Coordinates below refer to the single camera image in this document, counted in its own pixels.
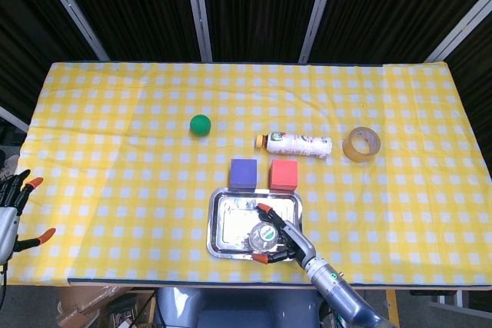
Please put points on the white aluminium frame post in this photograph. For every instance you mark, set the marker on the white aluminium frame post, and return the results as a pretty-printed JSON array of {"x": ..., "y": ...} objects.
[
  {"x": 73, "y": 9},
  {"x": 200, "y": 13},
  {"x": 461, "y": 28},
  {"x": 13, "y": 118},
  {"x": 317, "y": 13}
]

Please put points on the yellow white checkered tablecloth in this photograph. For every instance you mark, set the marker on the yellow white checkered tablecloth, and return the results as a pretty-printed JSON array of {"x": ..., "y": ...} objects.
[{"x": 115, "y": 189}]

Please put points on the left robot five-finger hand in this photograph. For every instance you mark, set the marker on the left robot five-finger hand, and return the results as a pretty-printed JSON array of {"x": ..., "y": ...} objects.
[{"x": 7, "y": 228}]

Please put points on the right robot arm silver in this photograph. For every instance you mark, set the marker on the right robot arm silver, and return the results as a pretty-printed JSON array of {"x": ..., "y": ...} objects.
[{"x": 342, "y": 293}]

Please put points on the red foam cube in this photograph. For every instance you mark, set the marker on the red foam cube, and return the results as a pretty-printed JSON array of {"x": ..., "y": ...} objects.
[{"x": 283, "y": 176}]

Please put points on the brown cardboard box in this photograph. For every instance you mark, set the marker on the brown cardboard box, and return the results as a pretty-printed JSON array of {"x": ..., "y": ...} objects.
[{"x": 88, "y": 305}]

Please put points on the transparent plastic bottle green cap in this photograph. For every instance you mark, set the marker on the transparent plastic bottle green cap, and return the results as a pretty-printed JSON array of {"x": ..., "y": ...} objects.
[{"x": 265, "y": 235}]

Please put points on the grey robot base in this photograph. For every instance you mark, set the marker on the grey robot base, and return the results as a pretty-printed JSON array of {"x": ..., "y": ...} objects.
[{"x": 230, "y": 309}]

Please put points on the black pleated curtain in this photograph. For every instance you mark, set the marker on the black pleated curtain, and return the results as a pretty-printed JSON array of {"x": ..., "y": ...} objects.
[{"x": 261, "y": 5}]

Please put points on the green ball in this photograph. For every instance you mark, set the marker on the green ball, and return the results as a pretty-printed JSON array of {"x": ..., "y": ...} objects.
[{"x": 200, "y": 125}]

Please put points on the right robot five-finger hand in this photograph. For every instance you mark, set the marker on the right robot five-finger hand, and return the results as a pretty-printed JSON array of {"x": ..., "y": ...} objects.
[{"x": 300, "y": 245}]

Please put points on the clear packing tape roll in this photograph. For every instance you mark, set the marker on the clear packing tape roll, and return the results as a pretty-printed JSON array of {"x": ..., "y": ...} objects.
[{"x": 348, "y": 150}]

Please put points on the shiny metal tray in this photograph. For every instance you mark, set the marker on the shiny metal tray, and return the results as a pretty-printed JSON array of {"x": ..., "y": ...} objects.
[{"x": 230, "y": 228}]

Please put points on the white drink bottle orange cap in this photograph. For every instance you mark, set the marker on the white drink bottle orange cap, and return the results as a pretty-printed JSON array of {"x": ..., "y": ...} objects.
[{"x": 296, "y": 145}]

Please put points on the purple foam cube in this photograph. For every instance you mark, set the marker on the purple foam cube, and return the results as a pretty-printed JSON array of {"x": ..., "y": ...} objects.
[{"x": 243, "y": 176}]

